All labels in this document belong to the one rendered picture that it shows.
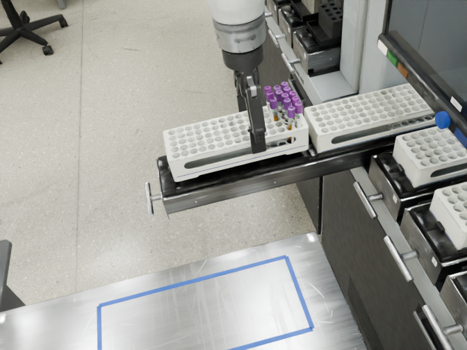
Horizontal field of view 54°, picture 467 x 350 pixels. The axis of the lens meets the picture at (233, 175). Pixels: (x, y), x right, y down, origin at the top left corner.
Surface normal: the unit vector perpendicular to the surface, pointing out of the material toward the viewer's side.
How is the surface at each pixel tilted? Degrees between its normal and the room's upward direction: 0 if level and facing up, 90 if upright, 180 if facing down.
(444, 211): 90
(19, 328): 0
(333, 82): 0
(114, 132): 0
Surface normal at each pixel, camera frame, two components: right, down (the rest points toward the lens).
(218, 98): -0.12, -0.68
